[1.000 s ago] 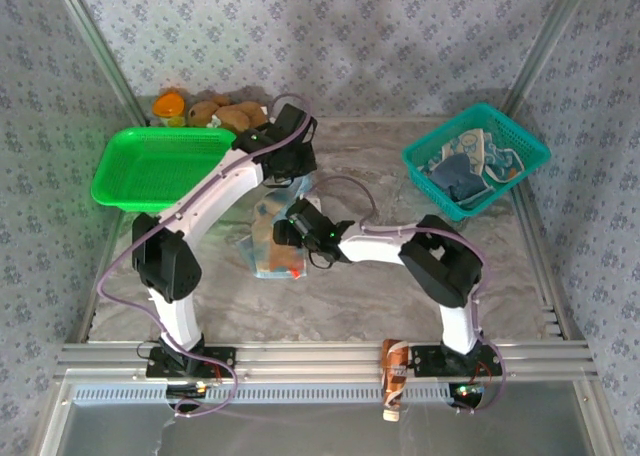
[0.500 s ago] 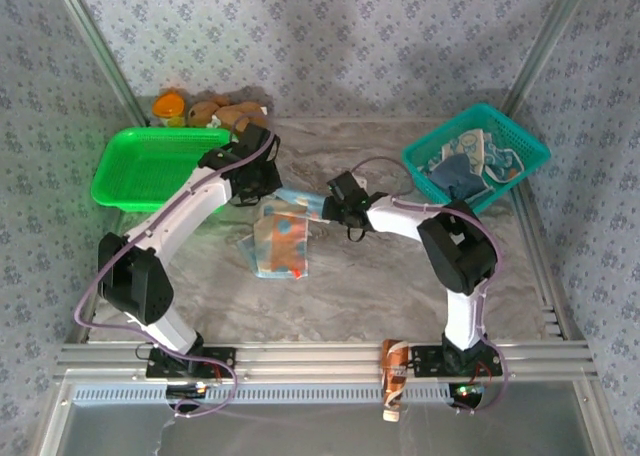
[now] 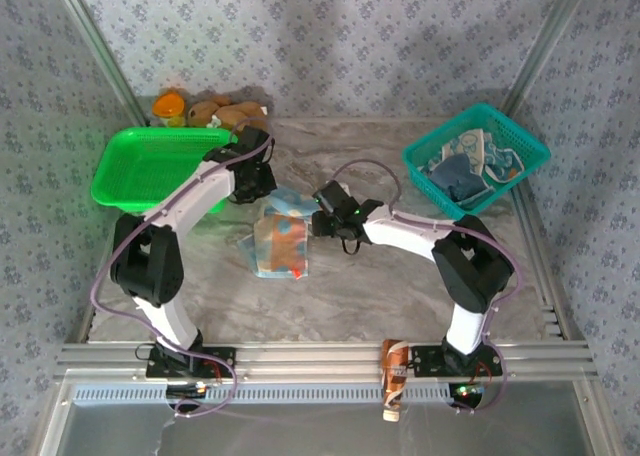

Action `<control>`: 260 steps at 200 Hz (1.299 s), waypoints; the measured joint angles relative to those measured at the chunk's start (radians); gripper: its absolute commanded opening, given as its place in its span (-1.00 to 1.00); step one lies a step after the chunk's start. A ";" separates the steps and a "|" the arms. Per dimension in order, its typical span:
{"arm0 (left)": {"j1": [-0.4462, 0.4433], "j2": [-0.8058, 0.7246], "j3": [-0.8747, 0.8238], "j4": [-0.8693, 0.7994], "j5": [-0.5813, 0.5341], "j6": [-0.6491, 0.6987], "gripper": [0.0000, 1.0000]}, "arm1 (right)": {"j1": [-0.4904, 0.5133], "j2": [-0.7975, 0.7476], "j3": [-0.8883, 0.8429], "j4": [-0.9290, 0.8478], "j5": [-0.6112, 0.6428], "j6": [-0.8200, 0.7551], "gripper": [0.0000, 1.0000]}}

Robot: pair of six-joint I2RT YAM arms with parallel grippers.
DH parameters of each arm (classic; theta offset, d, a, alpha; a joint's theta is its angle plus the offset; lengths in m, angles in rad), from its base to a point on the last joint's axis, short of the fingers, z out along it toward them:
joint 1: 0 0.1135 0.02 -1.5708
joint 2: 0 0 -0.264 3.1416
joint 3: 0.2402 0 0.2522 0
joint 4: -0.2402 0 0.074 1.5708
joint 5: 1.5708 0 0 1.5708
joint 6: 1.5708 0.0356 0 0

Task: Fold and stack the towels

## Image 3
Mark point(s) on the light blue orange-dotted towel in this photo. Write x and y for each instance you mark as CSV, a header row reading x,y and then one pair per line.
x,y
280,246

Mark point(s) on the patterned cloths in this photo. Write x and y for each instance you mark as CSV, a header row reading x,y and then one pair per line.
x,y
470,143

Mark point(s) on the teal plastic basket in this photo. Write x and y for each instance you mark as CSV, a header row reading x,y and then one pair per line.
x,y
500,121

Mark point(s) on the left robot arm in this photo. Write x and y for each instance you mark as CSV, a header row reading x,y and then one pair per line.
x,y
150,261

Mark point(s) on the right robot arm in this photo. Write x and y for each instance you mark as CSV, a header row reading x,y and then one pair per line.
x,y
475,271

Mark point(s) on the brown teddy bear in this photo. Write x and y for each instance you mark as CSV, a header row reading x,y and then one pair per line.
x,y
225,113

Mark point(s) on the orange yellow toy cup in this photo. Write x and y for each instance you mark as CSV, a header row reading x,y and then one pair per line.
x,y
169,107

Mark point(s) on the green plastic basket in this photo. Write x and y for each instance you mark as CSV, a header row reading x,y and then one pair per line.
x,y
145,161

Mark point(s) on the small controller board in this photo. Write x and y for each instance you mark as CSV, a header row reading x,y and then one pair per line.
x,y
187,390
465,391

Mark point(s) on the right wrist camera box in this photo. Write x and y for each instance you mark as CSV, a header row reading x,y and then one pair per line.
x,y
331,198

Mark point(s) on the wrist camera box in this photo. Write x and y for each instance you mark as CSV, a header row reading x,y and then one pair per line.
x,y
331,198
256,138

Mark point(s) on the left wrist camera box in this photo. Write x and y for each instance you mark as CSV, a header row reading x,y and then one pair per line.
x,y
256,138

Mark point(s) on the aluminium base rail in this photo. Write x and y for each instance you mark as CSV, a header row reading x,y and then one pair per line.
x,y
310,358

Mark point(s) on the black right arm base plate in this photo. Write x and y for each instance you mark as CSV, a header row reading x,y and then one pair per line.
x,y
430,363

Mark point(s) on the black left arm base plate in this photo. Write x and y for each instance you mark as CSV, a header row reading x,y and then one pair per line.
x,y
225,358

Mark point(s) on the aluminium frame post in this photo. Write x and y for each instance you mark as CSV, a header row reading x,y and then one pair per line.
x,y
545,51
101,51

